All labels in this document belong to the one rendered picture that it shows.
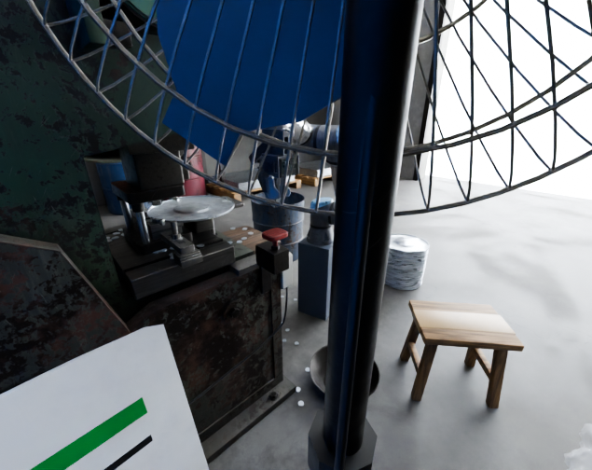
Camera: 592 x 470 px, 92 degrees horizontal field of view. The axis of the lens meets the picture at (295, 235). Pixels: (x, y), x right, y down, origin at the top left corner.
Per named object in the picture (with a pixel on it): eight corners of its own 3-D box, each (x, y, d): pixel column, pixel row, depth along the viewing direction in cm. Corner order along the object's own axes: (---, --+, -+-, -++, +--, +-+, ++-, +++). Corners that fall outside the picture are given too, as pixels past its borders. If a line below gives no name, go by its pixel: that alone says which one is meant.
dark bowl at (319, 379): (337, 344, 146) (338, 334, 144) (392, 381, 126) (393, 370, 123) (295, 379, 128) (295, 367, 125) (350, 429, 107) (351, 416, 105)
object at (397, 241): (374, 241, 196) (374, 240, 196) (401, 231, 211) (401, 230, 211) (410, 256, 174) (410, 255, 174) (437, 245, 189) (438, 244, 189)
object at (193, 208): (250, 209, 100) (250, 206, 100) (166, 230, 82) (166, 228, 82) (211, 193, 120) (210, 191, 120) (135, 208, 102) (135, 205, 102)
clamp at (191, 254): (178, 242, 92) (173, 213, 88) (202, 261, 81) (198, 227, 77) (159, 248, 89) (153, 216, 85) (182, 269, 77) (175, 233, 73)
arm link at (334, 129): (337, 213, 155) (322, 117, 115) (364, 217, 149) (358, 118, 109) (329, 229, 149) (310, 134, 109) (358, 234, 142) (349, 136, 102)
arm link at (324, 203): (315, 217, 160) (315, 194, 155) (337, 221, 154) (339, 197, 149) (306, 225, 150) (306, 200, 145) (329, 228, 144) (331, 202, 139)
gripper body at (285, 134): (277, 181, 72) (276, 130, 67) (257, 175, 78) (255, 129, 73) (299, 176, 77) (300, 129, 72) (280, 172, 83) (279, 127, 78)
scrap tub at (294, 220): (282, 239, 269) (281, 187, 250) (314, 254, 240) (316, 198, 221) (244, 252, 242) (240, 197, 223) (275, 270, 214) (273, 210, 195)
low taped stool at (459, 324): (473, 362, 136) (491, 304, 123) (500, 410, 114) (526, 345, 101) (397, 355, 140) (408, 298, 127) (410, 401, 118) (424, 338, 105)
